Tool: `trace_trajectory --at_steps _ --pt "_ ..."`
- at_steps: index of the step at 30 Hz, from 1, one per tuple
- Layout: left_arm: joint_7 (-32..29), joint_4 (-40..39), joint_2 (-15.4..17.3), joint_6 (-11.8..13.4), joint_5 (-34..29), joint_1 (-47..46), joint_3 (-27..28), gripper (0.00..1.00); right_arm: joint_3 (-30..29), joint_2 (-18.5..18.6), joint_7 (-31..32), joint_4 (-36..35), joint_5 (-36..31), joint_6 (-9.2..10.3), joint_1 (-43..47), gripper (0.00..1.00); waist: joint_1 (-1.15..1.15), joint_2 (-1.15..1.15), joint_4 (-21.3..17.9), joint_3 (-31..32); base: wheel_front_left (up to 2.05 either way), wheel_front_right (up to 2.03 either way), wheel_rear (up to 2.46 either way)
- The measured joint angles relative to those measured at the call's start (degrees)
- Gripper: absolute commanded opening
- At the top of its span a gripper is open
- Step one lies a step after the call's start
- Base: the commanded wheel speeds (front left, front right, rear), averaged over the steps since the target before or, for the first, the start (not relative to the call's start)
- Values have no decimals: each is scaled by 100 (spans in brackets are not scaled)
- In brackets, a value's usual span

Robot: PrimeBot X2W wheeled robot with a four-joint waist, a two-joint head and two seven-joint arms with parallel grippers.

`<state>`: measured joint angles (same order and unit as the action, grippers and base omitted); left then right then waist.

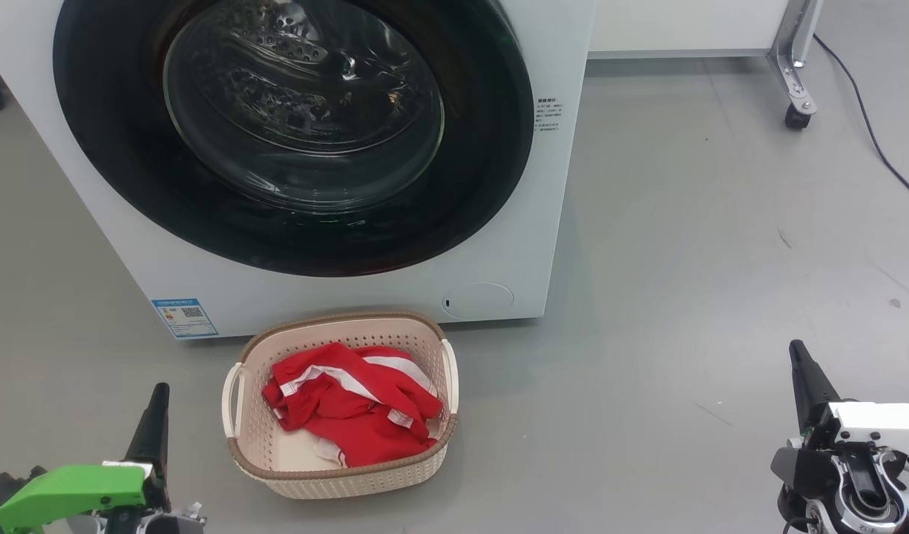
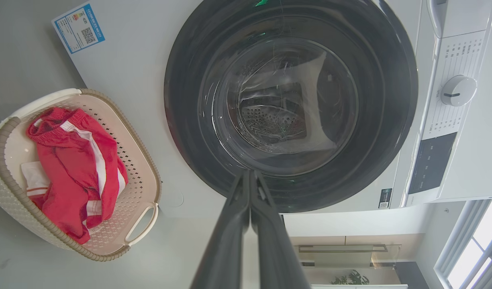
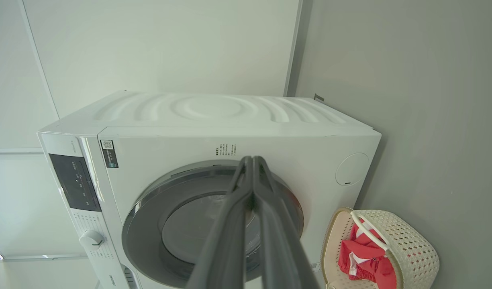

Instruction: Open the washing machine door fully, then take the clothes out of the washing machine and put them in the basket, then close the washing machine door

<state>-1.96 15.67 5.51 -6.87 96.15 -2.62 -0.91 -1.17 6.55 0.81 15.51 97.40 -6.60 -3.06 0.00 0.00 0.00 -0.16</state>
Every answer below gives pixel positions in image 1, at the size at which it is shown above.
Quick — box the dark glass washing machine door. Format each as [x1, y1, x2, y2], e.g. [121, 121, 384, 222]
[52, 0, 535, 277]

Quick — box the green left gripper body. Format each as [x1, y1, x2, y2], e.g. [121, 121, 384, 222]
[0, 464, 148, 534]

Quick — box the black floor cable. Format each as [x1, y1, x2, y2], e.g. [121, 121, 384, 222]
[813, 33, 909, 213]

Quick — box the blue energy label sticker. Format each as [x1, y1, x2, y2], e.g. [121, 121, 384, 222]
[151, 298, 220, 340]

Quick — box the white washing machine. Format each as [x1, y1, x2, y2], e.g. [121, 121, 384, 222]
[0, 0, 596, 342]

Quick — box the red garment with white stripes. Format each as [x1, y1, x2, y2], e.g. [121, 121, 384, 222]
[263, 343, 444, 468]

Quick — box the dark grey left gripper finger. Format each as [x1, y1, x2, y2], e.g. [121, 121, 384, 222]
[124, 383, 171, 512]

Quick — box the white partition on wheeled stand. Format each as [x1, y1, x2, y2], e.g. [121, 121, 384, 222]
[588, 0, 824, 131]

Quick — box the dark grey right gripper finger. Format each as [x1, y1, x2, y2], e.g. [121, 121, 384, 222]
[788, 340, 842, 432]

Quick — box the cream perforated laundry basket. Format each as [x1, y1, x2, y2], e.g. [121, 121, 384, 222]
[222, 311, 460, 499]

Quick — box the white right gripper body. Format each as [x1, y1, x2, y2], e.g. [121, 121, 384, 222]
[814, 402, 909, 459]

